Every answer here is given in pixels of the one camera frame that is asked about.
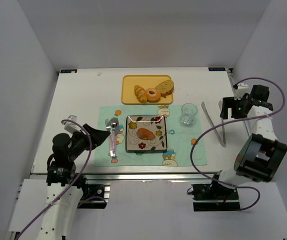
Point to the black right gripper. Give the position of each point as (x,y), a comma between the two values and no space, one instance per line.
(228,103)

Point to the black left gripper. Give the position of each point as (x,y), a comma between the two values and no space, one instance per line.
(86,136)

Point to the small brown bread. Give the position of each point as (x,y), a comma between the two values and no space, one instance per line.
(145,134)

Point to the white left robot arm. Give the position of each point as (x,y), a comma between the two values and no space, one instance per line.
(66,189)

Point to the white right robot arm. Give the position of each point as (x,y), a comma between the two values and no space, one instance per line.
(262,154)

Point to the seeded bread slice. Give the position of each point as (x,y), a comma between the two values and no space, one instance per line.
(165,88)

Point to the right blue table label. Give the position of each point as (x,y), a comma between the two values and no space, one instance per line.
(217,69)

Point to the blue table label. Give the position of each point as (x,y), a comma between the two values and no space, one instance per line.
(68,71)
(217,69)

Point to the yellow plastic tray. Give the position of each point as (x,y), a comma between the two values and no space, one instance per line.
(129,82)

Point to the clear drinking glass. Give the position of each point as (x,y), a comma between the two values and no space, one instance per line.
(188,113)

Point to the square floral plate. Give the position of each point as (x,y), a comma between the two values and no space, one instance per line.
(154,123)

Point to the striped croissant roll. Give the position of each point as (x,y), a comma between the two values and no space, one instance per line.
(141,94)

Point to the green cartoon placemat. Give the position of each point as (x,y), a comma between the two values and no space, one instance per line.
(180,139)

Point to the orange glazed donut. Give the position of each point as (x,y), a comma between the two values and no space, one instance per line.
(153,95)

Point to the left blue table label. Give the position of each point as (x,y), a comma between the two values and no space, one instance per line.
(68,71)

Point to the fork with pink handle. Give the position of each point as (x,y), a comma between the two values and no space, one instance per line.
(108,129)

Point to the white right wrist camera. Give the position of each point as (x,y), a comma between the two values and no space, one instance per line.
(240,90)

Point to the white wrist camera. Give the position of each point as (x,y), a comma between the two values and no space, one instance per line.
(240,90)
(70,124)

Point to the knife with pink handle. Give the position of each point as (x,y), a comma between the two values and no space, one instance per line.
(116,132)

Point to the spoon with pink handle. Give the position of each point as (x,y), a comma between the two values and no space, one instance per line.
(113,121)

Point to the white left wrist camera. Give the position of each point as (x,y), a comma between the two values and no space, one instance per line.
(70,124)

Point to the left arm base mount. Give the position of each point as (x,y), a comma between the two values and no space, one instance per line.
(95,195)

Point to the aluminium table rail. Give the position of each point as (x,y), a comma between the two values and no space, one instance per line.
(176,176)

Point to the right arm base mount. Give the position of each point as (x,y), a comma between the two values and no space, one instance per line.
(210,198)

